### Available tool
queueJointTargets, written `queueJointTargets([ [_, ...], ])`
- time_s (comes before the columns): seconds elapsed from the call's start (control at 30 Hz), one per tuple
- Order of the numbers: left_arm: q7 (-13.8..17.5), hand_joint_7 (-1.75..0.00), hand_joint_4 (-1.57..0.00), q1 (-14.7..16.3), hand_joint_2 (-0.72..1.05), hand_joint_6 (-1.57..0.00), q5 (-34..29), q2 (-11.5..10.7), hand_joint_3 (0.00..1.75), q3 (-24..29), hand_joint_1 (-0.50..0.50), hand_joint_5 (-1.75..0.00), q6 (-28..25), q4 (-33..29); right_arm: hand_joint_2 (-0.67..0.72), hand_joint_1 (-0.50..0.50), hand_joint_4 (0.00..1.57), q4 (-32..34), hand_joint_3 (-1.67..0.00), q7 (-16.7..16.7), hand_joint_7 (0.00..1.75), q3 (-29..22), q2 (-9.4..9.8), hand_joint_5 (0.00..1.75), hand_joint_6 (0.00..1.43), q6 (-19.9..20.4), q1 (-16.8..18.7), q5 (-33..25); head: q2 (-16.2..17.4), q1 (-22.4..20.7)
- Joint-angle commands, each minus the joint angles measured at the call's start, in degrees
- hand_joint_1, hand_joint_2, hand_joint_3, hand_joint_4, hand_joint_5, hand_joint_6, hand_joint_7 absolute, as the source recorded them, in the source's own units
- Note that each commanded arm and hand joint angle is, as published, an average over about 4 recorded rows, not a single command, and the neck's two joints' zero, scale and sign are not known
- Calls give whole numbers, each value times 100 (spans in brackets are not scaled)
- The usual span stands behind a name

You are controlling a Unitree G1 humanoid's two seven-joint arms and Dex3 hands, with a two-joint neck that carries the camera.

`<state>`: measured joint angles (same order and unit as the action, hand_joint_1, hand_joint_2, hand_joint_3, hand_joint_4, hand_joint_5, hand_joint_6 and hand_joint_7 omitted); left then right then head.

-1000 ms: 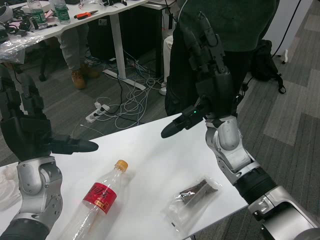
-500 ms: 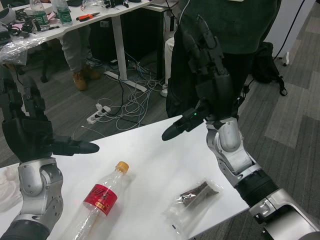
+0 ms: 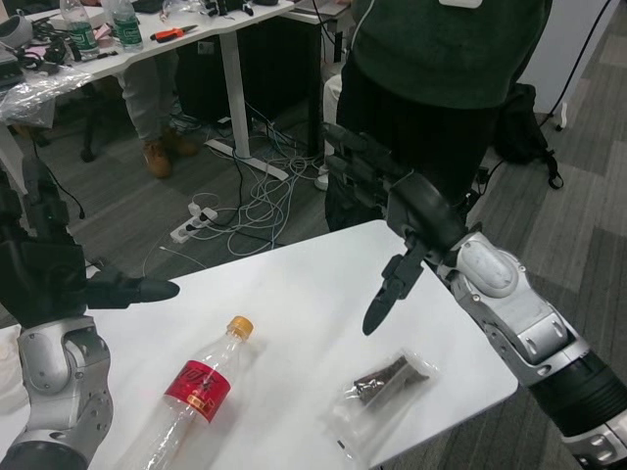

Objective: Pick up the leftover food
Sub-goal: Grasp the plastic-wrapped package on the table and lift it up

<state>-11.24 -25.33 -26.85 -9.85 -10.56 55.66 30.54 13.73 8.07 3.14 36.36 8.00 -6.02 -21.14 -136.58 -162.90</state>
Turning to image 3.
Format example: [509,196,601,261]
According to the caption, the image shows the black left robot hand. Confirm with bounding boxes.
[0,159,180,329]

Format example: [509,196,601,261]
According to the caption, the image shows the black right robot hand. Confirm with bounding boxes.
[322,122,484,337]

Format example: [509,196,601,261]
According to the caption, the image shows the leftover food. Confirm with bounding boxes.
[320,348,442,454]

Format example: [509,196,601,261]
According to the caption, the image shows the black backpack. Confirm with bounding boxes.
[494,82,564,190]

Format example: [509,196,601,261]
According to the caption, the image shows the person in white trousers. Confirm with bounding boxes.
[314,72,344,192]

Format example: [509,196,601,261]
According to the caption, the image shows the person in green sweater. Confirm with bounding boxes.
[324,0,553,234]

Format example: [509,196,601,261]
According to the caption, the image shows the white power strip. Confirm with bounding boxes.
[169,208,219,245]

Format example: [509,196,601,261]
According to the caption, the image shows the crumpled clear plastic bag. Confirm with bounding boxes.
[0,66,92,128]

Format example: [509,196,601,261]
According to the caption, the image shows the clear plastic bottle red label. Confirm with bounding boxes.
[141,316,256,470]

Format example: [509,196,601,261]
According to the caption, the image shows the person with tan boots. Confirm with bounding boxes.
[120,48,200,180]

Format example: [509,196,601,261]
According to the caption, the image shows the white office desk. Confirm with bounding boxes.
[24,0,295,180]

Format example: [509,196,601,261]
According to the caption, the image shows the water bottle green label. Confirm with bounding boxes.
[111,0,145,54]
[59,0,102,61]

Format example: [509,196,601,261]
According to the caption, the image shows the white VR headset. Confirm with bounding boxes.
[0,15,34,53]

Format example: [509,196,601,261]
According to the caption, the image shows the spare black robotic hand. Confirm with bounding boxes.
[203,0,256,16]

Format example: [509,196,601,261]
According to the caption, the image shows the tangled floor cables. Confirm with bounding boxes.
[144,102,329,275]

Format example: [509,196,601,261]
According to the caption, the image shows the long black wall cable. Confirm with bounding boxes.
[543,0,616,118]

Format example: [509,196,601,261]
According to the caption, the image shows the black cable pile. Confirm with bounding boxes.
[14,33,79,74]

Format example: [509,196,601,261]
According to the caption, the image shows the orange handled pliers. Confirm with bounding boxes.
[150,23,199,42]

